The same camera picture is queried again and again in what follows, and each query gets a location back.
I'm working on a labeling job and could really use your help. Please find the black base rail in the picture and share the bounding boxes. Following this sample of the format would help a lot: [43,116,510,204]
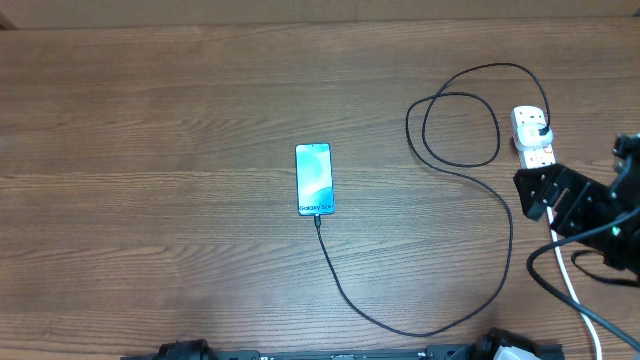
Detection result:
[122,328,565,360]

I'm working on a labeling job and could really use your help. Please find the blue Galaxy smartphone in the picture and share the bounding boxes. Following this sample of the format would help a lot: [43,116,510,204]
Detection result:
[295,143,335,216]

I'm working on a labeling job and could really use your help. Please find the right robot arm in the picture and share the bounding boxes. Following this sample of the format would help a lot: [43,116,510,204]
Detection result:
[514,135,639,274]

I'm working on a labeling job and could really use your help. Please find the black USB charging cable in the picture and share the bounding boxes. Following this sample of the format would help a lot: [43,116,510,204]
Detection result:
[313,62,553,338]

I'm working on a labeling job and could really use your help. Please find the white charger plug adapter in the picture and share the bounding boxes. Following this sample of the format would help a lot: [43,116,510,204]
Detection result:
[514,124,553,151]

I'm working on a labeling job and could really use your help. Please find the white power strip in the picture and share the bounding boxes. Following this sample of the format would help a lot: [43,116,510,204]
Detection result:
[510,106,556,169]

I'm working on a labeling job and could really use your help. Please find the white power strip cord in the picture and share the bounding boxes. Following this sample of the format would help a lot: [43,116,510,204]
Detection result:
[545,205,604,360]

